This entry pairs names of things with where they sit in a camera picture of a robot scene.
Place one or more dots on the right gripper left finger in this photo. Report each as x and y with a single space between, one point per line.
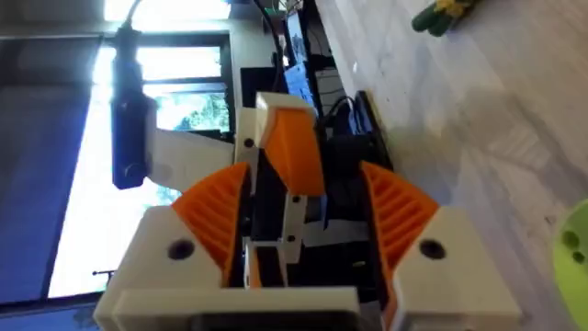
156 248

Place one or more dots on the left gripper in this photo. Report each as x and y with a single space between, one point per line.
342 184

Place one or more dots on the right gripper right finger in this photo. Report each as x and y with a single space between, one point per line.
455 276

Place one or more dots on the green and yellow toy vegetable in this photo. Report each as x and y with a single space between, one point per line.
436 16

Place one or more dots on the window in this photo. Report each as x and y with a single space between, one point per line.
115 239

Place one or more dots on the green disc with holes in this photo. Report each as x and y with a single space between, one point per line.
574 266

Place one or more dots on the monitor screen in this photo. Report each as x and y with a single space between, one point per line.
296 39

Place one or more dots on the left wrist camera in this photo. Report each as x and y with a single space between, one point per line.
128 128

